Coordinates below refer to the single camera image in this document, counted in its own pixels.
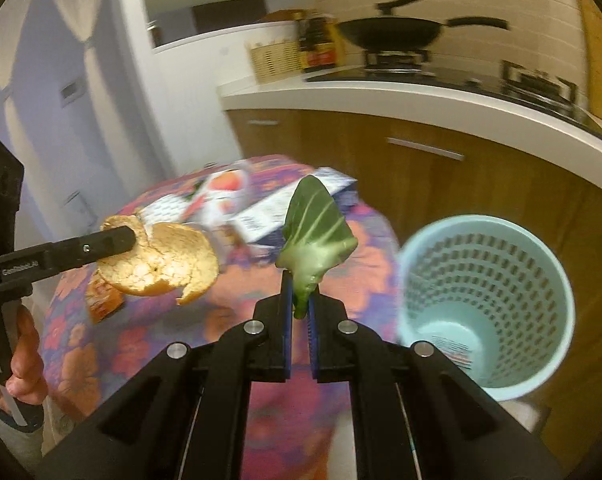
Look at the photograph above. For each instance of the green vegetable leaf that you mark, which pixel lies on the green vegetable leaf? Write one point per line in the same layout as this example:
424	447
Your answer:
316	230

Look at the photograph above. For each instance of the white dotted packet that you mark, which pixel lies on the white dotted packet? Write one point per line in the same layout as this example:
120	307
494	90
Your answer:
166	207

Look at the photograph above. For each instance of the wooden kitchen counter cabinet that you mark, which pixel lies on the wooden kitchen counter cabinet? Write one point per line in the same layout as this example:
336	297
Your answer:
331	145

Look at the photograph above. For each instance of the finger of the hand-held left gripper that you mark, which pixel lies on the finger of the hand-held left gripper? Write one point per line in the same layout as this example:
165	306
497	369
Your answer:
91	249

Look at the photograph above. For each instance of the white pouch with red print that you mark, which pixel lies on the white pouch with red print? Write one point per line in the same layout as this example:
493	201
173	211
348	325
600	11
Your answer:
221	190

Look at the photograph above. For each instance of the black wok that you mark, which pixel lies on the black wok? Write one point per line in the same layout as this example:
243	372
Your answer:
391	32

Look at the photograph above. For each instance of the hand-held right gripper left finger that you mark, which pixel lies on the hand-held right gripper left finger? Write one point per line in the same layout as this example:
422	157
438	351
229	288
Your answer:
287	340

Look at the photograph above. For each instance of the yellow plastic basket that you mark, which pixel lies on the yellow plastic basket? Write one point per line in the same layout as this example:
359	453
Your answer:
276	62

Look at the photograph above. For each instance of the large dark sauce bottle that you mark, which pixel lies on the large dark sauce bottle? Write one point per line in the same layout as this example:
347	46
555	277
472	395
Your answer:
328	42

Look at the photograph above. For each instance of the orange snack packet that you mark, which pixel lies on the orange snack packet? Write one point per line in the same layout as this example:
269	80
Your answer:
103	305

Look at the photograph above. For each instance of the slim dark sauce bottle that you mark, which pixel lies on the slim dark sauce bottle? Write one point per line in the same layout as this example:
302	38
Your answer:
308	45

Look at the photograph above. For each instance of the light blue plastic wastebasket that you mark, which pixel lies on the light blue plastic wastebasket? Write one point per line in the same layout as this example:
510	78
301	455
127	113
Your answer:
481	280

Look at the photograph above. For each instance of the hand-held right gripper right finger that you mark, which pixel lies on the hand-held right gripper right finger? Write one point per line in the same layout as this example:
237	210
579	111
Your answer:
313	345

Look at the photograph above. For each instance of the white flat carton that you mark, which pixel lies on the white flat carton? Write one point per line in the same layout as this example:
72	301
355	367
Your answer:
266	210

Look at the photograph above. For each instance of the floral printed cloth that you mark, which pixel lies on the floral printed cloth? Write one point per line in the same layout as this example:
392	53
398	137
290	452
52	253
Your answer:
371	260

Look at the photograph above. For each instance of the black glass gas stove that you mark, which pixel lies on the black glass gas stove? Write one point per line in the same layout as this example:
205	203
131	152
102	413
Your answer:
431	75

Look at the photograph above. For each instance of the orange peel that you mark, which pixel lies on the orange peel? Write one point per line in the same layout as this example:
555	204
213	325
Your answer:
171	260

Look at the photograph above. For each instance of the wooden tray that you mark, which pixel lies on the wooden tray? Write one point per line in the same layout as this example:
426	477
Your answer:
281	16

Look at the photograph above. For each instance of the person's left hand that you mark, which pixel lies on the person's left hand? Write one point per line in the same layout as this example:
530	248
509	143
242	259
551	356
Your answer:
28	360

